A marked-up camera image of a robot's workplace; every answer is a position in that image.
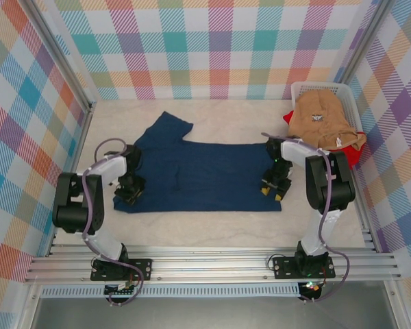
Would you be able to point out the navy blue t-shirt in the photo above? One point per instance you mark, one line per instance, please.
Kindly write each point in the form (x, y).
(209, 178)

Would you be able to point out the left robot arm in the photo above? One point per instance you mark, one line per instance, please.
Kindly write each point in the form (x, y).
(75, 205)

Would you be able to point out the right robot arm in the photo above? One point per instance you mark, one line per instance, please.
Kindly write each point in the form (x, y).
(332, 185)

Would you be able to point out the tan t-shirt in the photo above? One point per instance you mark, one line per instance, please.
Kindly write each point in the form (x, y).
(318, 116)

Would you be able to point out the red t-shirt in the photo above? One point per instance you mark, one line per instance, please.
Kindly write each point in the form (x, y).
(351, 154)

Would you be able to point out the white plastic basket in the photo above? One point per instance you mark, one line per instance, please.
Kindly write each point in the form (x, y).
(346, 92)

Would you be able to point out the grey metal sheet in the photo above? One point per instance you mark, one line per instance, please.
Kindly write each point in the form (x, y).
(209, 313)

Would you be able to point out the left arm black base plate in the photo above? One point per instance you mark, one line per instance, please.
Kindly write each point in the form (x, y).
(142, 269)

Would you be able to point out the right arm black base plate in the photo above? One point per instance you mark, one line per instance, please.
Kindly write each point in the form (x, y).
(284, 269)

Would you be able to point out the aluminium mounting rail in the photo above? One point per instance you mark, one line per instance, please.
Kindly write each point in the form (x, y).
(209, 264)

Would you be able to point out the aluminium corner post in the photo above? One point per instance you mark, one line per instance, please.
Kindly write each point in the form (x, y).
(363, 41)
(58, 51)

